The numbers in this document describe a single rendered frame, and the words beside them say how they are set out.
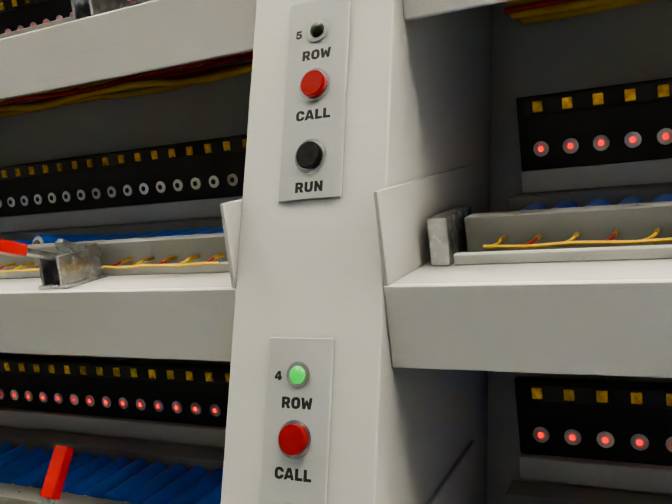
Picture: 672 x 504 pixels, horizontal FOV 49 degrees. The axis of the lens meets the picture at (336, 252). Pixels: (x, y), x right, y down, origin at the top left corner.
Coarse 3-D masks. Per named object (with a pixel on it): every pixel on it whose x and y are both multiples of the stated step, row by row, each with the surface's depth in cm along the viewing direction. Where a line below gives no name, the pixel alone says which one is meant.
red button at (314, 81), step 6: (312, 72) 43; (318, 72) 42; (306, 78) 43; (312, 78) 42; (318, 78) 42; (324, 78) 42; (306, 84) 43; (312, 84) 42; (318, 84) 42; (324, 84) 42; (306, 90) 43; (312, 90) 42; (318, 90) 42; (312, 96) 42
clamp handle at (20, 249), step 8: (0, 240) 47; (64, 240) 52; (0, 248) 47; (8, 248) 47; (16, 248) 48; (24, 248) 49; (56, 248) 52; (64, 248) 52; (16, 256) 49; (32, 256) 50; (40, 256) 50; (48, 256) 50
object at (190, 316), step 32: (0, 224) 79; (32, 224) 77; (64, 224) 75; (96, 224) 73; (224, 224) 43; (0, 288) 55; (32, 288) 53; (96, 288) 49; (128, 288) 48; (160, 288) 46; (192, 288) 45; (224, 288) 44; (0, 320) 53; (32, 320) 51; (64, 320) 50; (96, 320) 49; (128, 320) 47; (160, 320) 46; (192, 320) 45; (224, 320) 44; (0, 352) 54; (32, 352) 52; (64, 352) 51; (96, 352) 49; (128, 352) 48; (160, 352) 47; (192, 352) 46; (224, 352) 44
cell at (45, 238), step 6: (48, 234) 63; (54, 234) 63; (60, 234) 64; (66, 234) 64; (72, 234) 65; (78, 234) 65; (84, 234) 66; (90, 234) 66; (96, 234) 67; (36, 240) 62; (42, 240) 62; (48, 240) 62; (54, 240) 63; (72, 240) 64; (78, 240) 65
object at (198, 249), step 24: (96, 240) 57; (120, 240) 55; (144, 240) 53; (168, 240) 52; (192, 240) 51; (216, 240) 50; (0, 264) 60; (24, 264) 58; (120, 264) 54; (144, 264) 51; (168, 264) 50; (192, 264) 49; (216, 264) 48
